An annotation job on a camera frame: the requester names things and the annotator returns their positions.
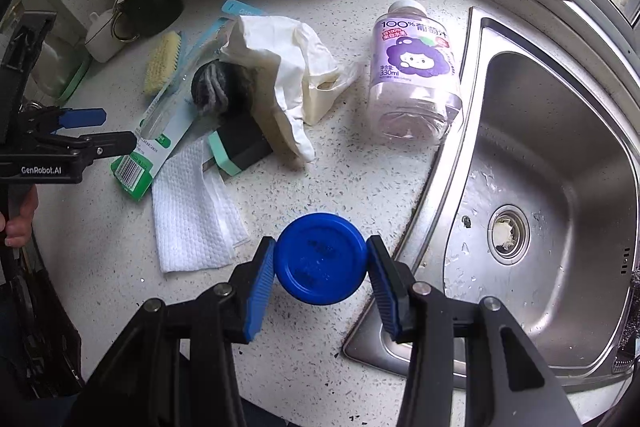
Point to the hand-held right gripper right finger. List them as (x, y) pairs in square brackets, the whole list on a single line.
[(382, 287)]

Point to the green and white card pack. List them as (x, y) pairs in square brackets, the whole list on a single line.
[(145, 157)]

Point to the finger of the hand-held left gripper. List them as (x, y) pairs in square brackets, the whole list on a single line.
[(80, 118), (110, 144)]

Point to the person's left hand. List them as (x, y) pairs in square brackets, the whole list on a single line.
[(17, 219)]

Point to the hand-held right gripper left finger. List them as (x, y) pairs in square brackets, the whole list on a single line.
[(257, 292)]

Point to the clear pack with blue header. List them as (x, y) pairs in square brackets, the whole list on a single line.
[(200, 52)]

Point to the glass carafe on green coaster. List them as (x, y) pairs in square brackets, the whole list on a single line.
[(75, 79)]

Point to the white lidded ceramic pot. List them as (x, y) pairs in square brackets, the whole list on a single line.
[(102, 34)]

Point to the white crumpled plastic bag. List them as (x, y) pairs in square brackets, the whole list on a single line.
[(285, 72)]

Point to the sink drain strainer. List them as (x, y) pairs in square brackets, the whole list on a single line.
[(509, 234)]

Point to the stainless steel sink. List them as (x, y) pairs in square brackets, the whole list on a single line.
[(545, 147)]

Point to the grey knitted cloth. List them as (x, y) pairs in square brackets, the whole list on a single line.
[(215, 84)]

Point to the purple label juice bottle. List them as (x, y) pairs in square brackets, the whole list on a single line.
[(415, 77)]

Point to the black utensil mug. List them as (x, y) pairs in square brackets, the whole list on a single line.
[(150, 4)]

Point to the yellow bristle brush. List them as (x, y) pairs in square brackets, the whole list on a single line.
[(162, 62)]

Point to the blue round jar lid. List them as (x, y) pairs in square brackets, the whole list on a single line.
[(320, 257)]

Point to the white paper towel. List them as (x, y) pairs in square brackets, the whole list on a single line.
[(192, 212)]

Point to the black box with mint edge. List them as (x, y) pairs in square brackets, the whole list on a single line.
[(240, 142)]

